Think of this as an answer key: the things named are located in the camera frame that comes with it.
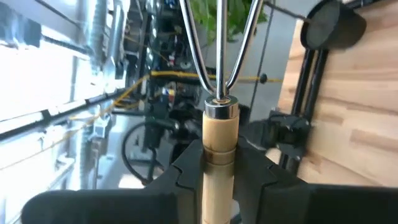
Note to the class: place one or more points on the green plant black pot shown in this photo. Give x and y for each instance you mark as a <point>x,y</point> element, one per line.
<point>332,25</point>

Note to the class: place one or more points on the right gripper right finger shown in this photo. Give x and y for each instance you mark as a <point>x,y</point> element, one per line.
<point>252,177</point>

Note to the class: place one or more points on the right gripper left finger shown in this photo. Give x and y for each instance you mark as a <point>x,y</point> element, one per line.
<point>189,177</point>

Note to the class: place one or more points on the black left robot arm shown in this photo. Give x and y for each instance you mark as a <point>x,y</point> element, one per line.
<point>289,133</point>

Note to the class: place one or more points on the black aluminium table frame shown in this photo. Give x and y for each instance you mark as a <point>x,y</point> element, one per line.
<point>318,77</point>

